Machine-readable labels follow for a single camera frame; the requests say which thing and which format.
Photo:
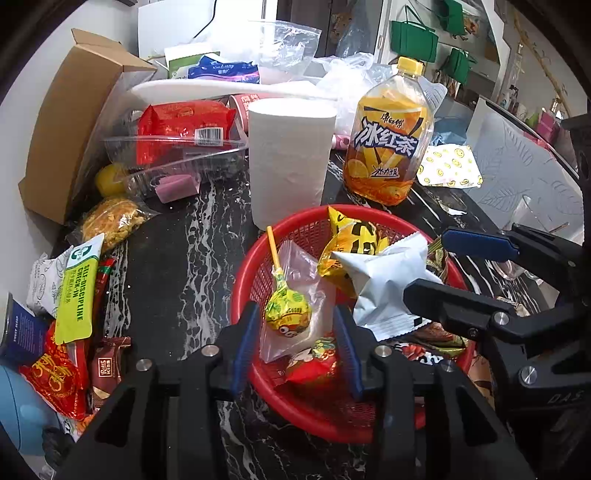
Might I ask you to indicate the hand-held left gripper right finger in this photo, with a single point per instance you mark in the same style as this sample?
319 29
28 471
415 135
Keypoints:
346 355

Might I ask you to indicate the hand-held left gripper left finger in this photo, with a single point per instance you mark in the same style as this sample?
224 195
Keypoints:
240 350

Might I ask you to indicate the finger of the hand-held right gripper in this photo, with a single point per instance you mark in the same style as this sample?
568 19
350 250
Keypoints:
475 244
443 302

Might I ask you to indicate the red gold-print snack packet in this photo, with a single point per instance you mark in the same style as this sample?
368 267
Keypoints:
309 367

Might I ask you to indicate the white peanut snack packet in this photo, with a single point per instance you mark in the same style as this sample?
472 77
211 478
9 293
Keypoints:
392 286

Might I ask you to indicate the yellow lollipop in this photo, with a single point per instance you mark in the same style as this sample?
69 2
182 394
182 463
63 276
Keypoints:
288 309

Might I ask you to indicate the red plastic basket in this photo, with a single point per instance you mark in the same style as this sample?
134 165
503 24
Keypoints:
286 406

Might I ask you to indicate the yellow snack packet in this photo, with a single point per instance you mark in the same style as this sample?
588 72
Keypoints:
344 251

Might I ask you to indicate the brown snack packet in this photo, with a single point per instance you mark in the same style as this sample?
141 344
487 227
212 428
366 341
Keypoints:
438 337

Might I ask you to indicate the clear drinking glass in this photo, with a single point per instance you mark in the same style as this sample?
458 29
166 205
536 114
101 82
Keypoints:
521 221

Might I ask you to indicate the red white printed packet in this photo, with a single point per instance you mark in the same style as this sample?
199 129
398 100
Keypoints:
420 355

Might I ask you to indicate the smiley print pouch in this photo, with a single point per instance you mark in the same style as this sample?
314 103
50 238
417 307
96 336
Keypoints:
450 166

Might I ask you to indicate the grey leaf-pattern chair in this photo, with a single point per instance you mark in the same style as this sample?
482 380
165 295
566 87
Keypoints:
517 161

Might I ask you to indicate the clear plastic bag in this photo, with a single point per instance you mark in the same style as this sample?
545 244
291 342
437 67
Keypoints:
300 263

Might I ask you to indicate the brown chocolate packet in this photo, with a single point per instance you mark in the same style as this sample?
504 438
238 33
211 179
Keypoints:
108 374

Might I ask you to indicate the iced tea bottle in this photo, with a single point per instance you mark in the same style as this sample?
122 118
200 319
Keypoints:
388 138

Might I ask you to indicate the red narrow sachet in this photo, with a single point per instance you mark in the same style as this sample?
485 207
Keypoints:
105 286

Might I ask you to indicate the green label packet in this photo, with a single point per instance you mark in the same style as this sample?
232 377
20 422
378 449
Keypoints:
81 295

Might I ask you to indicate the pink block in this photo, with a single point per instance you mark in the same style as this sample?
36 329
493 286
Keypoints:
178 188

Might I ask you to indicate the green felt bag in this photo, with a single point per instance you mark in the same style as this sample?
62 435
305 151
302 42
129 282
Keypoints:
455 67
452 16
413 39

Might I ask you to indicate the yellow noodle snack bag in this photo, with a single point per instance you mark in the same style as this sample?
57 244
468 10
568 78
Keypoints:
113 221

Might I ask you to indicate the small red gold packet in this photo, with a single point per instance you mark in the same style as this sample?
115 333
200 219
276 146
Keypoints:
53 374

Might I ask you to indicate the clear plastic container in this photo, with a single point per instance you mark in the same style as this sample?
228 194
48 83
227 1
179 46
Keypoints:
217 159

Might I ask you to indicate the white toilet paper roll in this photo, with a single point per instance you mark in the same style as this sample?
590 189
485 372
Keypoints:
288 161

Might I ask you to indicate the white patterned packet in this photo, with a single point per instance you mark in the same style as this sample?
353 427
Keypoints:
46 281

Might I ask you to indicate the white plastic bag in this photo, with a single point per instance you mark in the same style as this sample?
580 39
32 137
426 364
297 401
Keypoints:
351 78

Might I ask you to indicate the yellow lemon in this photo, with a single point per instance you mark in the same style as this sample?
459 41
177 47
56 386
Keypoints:
111 179

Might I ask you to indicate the blue robot-shaped gadget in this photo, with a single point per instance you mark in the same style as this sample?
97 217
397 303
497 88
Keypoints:
23 410

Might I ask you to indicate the red barcode snack bag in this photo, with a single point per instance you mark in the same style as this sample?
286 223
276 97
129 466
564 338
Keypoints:
184 124

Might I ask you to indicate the pink paper cup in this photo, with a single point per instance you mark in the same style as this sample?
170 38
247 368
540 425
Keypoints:
240 110

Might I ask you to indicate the white foam tray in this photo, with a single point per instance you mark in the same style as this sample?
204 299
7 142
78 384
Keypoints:
184 90

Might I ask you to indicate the clear zip bag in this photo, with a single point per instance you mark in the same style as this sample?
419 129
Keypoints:
286 46

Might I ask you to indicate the blue tissue pack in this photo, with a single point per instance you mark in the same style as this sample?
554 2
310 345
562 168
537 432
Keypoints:
221 71

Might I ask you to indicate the cardboard box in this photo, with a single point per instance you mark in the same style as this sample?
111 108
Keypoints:
64 129

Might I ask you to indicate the green white card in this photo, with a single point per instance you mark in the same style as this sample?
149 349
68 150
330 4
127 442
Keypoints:
184 57

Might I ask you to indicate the white board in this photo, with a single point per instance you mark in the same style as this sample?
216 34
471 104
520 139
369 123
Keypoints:
175 27

